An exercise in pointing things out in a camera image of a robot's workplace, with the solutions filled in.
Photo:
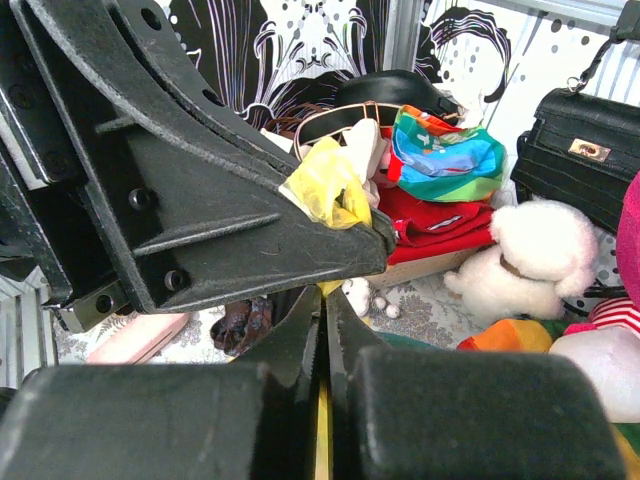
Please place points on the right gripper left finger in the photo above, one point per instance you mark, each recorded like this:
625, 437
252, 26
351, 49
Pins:
252, 418

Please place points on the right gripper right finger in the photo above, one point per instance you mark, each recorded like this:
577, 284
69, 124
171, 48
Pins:
430, 413

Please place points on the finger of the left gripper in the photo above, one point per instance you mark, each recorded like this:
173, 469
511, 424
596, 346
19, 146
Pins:
194, 226

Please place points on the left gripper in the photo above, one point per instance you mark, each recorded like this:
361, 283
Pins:
129, 52

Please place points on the yellow trash bag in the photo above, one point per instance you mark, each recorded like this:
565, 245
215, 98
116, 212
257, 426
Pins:
327, 189

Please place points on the cream canvas tote bag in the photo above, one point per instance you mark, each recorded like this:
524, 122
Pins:
359, 126

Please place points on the colourful printed bag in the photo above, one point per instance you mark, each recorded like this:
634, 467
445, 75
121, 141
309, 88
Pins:
436, 162

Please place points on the pink cylindrical plush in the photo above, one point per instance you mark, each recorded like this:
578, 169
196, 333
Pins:
140, 339

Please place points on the rainbow striped cloth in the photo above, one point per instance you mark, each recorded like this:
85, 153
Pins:
516, 335

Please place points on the red garment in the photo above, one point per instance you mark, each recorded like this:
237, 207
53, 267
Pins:
427, 229

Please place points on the cream plush bear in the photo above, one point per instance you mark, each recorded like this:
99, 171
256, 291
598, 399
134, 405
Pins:
543, 253

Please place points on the white pink plush doll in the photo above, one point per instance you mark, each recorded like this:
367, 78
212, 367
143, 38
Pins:
606, 350

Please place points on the black leather handbag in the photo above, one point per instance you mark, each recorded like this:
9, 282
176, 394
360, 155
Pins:
583, 150

